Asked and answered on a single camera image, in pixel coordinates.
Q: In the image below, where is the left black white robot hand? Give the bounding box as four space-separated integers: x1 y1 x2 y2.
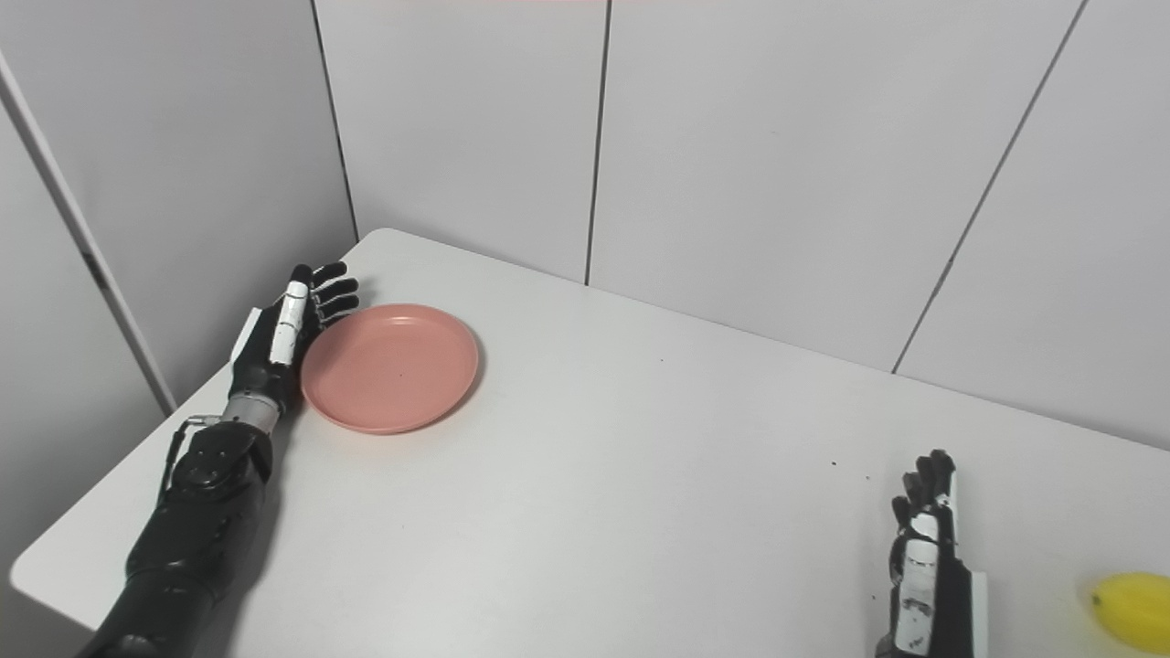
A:
228 261 360 411

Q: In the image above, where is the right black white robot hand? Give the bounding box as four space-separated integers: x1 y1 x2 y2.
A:
875 449 990 658

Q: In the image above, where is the pink round plate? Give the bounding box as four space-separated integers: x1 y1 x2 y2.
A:
300 303 480 435

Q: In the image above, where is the yellow lemon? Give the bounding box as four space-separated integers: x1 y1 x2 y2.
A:
1090 573 1170 655

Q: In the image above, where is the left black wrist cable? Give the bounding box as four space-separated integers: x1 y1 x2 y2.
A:
155 414 225 508

